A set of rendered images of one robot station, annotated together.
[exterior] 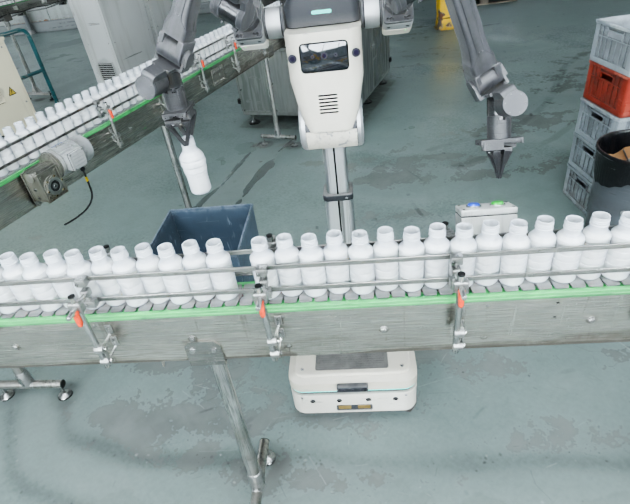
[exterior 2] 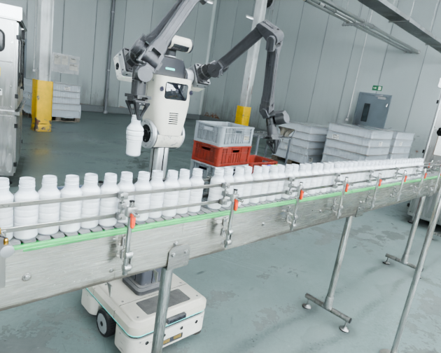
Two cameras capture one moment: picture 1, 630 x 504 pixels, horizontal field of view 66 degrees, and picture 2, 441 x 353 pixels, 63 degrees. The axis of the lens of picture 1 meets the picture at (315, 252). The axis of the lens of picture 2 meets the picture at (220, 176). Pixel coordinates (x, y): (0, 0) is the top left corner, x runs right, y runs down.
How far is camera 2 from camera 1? 1.29 m
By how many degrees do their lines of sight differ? 52
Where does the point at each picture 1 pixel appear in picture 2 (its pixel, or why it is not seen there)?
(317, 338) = (236, 234)
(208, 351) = (182, 253)
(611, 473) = (299, 322)
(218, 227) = not seen: hidden behind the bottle
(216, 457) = not seen: outside the picture
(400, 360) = (194, 293)
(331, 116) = (173, 126)
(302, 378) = (141, 323)
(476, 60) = (271, 99)
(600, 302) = (323, 202)
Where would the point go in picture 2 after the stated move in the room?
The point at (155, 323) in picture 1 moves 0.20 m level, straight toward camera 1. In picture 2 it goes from (158, 232) to (213, 246)
